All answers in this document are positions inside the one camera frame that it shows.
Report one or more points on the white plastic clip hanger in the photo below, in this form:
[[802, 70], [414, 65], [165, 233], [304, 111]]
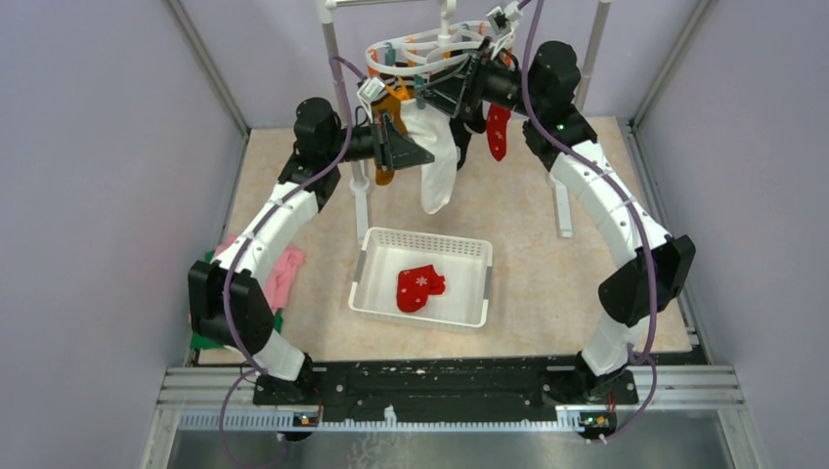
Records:
[[430, 51]]

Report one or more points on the pink cloth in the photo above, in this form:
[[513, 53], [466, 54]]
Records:
[[279, 280]]

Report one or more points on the mustard yellow sock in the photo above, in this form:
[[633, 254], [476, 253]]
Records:
[[390, 102]]

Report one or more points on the white cable duct strip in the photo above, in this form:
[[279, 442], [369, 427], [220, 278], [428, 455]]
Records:
[[290, 421]]

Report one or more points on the white plastic basket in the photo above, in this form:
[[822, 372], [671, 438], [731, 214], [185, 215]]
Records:
[[466, 263]]

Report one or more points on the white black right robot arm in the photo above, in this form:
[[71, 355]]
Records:
[[652, 264]]

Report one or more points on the white metal drying rack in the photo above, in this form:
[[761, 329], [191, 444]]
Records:
[[360, 183]]

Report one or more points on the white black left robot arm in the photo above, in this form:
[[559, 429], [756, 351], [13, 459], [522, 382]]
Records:
[[226, 295]]

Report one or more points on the white sock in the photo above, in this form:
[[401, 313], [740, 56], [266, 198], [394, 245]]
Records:
[[430, 129]]

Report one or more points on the black sock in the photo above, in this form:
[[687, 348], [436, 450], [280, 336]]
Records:
[[462, 131]]

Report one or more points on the teal clothespin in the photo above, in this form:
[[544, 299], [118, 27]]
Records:
[[419, 83]]

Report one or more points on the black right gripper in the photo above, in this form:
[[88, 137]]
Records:
[[464, 81]]

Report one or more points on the green cloth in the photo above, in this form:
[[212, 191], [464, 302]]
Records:
[[275, 324]]

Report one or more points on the red snowflake sock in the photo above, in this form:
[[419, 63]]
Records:
[[497, 119], [416, 285]]

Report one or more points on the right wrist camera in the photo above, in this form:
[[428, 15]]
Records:
[[504, 18]]

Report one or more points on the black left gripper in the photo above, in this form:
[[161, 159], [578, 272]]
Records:
[[397, 150]]

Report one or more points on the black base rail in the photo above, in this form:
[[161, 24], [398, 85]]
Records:
[[468, 390]]

